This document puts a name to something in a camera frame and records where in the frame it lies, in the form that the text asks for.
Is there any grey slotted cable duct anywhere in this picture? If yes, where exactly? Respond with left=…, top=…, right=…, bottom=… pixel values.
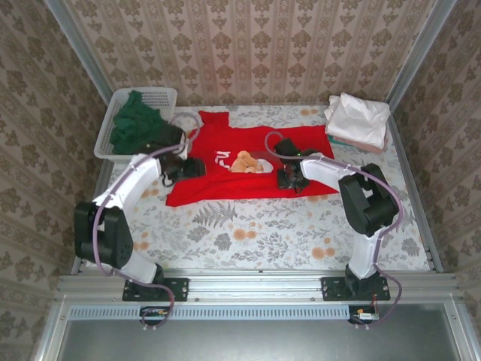
left=68, top=304, right=350, bottom=320

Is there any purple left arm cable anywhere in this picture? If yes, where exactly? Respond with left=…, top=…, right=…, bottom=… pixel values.
left=92, top=111, right=204, bottom=332

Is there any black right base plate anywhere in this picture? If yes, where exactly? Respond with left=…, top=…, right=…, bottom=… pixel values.
left=320, top=276, right=392, bottom=302

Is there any floral tablecloth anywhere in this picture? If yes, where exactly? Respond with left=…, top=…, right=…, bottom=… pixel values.
left=86, top=104, right=431, bottom=271

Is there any green t-shirt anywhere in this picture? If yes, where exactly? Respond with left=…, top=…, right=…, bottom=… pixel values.
left=109, top=89, right=166, bottom=155

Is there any red printed t-shirt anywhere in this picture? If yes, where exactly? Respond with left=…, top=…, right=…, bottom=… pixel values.
left=165, top=110, right=340, bottom=208

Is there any stack of folded clothes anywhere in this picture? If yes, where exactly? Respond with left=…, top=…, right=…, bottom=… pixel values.
left=323, top=92, right=392, bottom=148

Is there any aluminium mounting rail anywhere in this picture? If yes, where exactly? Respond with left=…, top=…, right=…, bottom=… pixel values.
left=56, top=268, right=463, bottom=302

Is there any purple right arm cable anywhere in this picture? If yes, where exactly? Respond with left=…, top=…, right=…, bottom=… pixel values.
left=265, top=131, right=405, bottom=332

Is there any pink folded t-shirt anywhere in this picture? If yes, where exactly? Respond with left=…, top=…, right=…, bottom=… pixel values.
left=334, top=133, right=389, bottom=154

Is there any aluminium frame post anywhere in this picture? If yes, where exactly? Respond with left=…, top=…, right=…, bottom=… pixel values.
left=386, top=0, right=458, bottom=108
left=44, top=0, right=113, bottom=102

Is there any white plastic mesh basket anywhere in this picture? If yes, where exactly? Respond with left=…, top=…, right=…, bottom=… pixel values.
left=93, top=86, right=178, bottom=165

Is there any grey metal panel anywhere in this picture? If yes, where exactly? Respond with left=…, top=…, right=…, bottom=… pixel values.
left=35, top=300, right=481, bottom=361

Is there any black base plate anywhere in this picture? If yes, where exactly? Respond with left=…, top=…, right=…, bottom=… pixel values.
left=320, top=276, right=392, bottom=302
left=122, top=277, right=189, bottom=302

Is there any black connector box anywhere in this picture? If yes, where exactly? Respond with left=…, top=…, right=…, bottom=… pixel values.
left=139, top=306, right=170, bottom=326
left=347, top=305, right=379, bottom=325

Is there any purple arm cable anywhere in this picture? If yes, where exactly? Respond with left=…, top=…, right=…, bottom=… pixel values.
left=265, top=131, right=405, bottom=332
left=92, top=111, right=204, bottom=332

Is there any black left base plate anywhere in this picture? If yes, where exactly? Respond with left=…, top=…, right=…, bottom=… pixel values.
left=122, top=277, right=189, bottom=302

